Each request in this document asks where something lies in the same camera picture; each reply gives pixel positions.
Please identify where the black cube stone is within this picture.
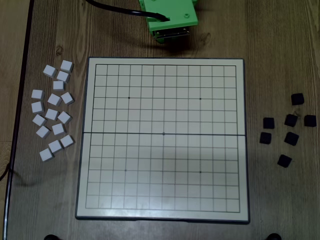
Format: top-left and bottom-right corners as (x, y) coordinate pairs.
(284, 113), (299, 128)
(259, 131), (273, 145)
(303, 114), (318, 128)
(284, 131), (300, 147)
(277, 154), (293, 169)
(262, 117), (276, 130)
(290, 93), (305, 106)

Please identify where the white cube stone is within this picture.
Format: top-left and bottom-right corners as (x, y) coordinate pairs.
(57, 110), (73, 125)
(35, 125), (52, 140)
(51, 122), (67, 136)
(31, 89), (45, 100)
(60, 91), (76, 106)
(47, 93), (63, 107)
(60, 59), (75, 74)
(39, 147), (55, 162)
(44, 108), (60, 121)
(52, 80), (66, 92)
(56, 70), (71, 84)
(59, 134), (76, 149)
(31, 100), (46, 114)
(42, 64), (58, 79)
(32, 113), (48, 128)
(48, 139), (64, 154)

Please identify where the foldable grid go board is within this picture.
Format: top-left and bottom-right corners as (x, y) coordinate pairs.
(74, 56), (251, 225)

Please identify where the thick black camera cable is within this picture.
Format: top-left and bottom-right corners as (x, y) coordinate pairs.
(86, 0), (171, 23)

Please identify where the thin dark cable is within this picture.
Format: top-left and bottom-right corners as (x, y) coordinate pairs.
(0, 162), (13, 181)

